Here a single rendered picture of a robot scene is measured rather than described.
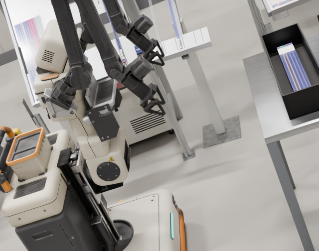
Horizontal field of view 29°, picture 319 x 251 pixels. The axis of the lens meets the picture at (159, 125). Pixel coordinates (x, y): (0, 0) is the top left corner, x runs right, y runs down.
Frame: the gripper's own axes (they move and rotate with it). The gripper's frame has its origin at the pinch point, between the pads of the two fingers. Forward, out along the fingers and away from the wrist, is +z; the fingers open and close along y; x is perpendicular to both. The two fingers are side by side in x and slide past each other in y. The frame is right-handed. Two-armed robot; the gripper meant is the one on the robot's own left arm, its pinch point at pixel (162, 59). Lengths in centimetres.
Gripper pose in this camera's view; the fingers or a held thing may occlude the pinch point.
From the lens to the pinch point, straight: 282.2
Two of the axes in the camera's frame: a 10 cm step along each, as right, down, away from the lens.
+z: 7.3, 5.8, 3.6
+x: -6.8, 6.3, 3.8
